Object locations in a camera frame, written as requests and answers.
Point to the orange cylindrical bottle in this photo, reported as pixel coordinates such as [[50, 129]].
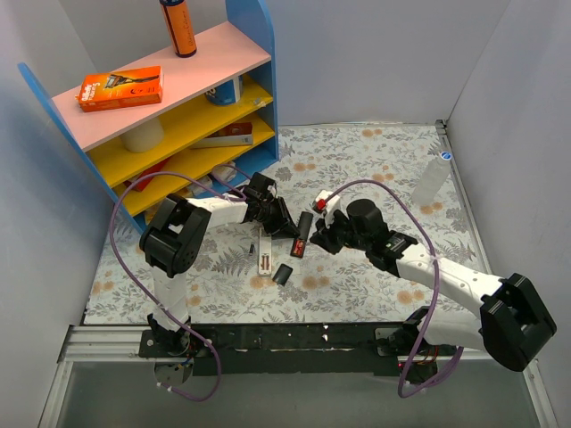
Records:
[[179, 25]]

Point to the small white box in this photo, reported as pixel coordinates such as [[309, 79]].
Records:
[[225, 172]]

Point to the yellow packet bottom shelf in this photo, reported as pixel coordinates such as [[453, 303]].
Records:
[[149, 215]]

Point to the blue white can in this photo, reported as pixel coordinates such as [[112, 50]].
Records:
[[227, 93]]

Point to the clear plastic bottle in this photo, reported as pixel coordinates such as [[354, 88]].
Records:
[[432, 179]]

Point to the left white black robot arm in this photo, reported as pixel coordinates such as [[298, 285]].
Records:
[[172, 240]]

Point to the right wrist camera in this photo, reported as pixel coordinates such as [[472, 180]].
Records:
[[326, 204]]

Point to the black remote control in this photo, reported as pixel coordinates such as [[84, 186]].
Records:
[[304, 226]]

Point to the white remote control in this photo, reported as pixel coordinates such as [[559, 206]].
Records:
[[264, 253]]

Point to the orange razor box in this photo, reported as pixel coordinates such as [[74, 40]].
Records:
[[121, 89]]

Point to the blue pink yellow shelf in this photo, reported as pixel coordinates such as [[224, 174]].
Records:
[[242, 45]]

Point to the red white flat box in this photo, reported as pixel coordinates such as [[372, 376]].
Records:
[[235, 134]]

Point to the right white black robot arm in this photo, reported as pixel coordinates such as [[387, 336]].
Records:
[[504, 317]]

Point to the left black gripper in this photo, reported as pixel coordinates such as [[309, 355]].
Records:
[[271, 216]]

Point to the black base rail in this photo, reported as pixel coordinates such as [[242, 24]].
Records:
[[306, 348]]

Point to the red box lower shelf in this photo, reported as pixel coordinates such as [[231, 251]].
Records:
[[141, 178]]

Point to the black battery cover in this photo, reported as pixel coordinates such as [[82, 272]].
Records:
[[282, 274]]

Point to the white paper roll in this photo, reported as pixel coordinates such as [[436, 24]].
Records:
[[144, 137]]

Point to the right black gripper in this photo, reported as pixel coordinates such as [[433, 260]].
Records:
[[333, 233]]

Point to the red AAA battery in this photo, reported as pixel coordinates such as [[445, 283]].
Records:
[[299, 248]]

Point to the floral table mat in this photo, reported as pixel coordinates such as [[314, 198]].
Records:
[[379, 163]]

